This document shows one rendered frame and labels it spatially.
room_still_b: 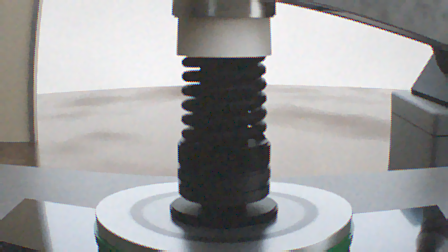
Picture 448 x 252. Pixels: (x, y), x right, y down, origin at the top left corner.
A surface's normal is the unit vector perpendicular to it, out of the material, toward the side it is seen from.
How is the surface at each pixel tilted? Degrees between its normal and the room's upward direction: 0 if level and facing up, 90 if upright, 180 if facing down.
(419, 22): 90
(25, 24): 90
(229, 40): 90
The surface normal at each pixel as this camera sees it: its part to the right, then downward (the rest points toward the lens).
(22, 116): 0.10, 0.18
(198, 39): -0.50, 0.15
